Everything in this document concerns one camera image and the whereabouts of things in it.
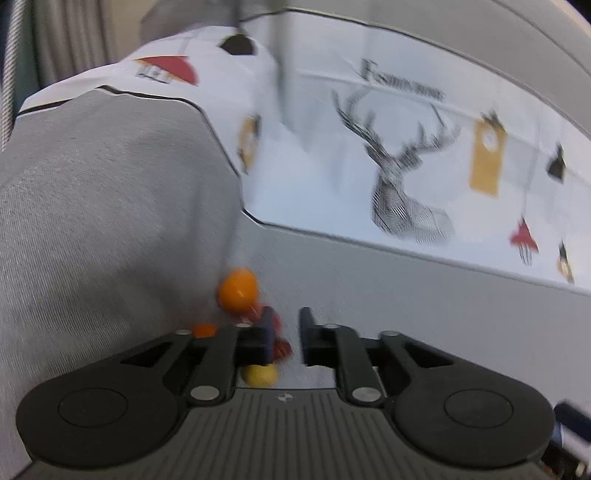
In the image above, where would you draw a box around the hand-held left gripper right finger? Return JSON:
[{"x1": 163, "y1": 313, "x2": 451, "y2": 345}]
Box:
[{"x1": 299, "y1": 307, "x2": 465, "y2": 408}]

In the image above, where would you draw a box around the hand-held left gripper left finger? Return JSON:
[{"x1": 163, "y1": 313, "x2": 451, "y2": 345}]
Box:
[{"x1": 108, "y1": 322, "x2": 274, "y2": 408}]

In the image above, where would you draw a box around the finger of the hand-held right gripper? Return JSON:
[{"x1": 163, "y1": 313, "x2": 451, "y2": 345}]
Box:
[{"x1": 554, "y1": 400, "x2": 591, "y2": 430}]

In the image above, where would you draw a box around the red plastic-wrapped fruit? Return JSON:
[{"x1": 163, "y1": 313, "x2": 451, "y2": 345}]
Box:
[{"x1": 240, "y1": 302, "x2": 283, "y2": 344}]

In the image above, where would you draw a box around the small yellow-green fruit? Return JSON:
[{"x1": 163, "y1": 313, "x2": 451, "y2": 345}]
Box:
[{"x1": 243, "y1": 364, "x2": 279, "y2": 387}]

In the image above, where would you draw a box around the plastic-wrapped orange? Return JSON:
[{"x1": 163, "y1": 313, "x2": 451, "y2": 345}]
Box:
[{"x1": 217, "y1": 268, "x2": 258, "y2": 315}]

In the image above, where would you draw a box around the grey curtain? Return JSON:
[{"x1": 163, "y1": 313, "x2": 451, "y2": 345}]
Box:
[{"x1": 0, "y1": 0, "x2": 155, "y2": 151}]

